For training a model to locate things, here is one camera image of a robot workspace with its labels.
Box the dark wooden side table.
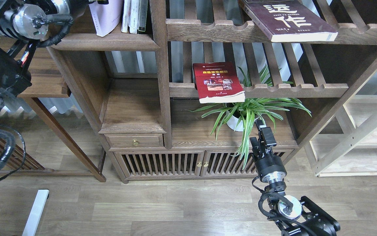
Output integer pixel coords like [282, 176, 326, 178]
[0, 49, 106, 182]

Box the white upright book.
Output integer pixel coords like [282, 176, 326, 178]
[121, 0, 131, 33]
[129, 0, 140, 34]

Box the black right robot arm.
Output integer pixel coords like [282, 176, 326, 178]
[250, 119, 341, 236]

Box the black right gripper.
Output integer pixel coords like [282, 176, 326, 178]
[250, 119, 287, 183]

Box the dark wooden bookshelf cabinet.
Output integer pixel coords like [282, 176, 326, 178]
[48, 0, 377, 183]

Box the red paperback book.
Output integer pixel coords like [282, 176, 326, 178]
[193, 62, 245, 104]

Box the white upright book left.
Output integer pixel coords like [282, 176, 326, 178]
[121, 0, 131, 33]

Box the maroon book with white characters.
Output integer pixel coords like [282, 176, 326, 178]
[239, 0, 338, 42]

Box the white plant pot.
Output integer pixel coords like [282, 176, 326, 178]
[226, 110, 246, 132]

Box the light wooden shelf rack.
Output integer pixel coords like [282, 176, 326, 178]
[305, 72, 377, 177]

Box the white metal leg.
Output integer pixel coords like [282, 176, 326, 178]
[22, 189, 49, 236]

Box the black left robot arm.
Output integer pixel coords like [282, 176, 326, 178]
[0, 0, 92, 110]

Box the pale lavender paperback book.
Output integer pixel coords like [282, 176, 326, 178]
[88, 0, 124, 36]

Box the white upright book middle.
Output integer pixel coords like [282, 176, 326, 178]
[129, 0, 140, 34]

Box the green spider plant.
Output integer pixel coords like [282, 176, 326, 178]
[190, 65, 312, 170]

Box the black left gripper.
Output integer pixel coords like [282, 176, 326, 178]
[43, 0, 96, 15]

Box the brass drawer knob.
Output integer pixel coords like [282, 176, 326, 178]
[133, 139, 139, 147]

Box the dark green upright book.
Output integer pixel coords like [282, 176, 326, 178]
[137, 0, 148, 34]

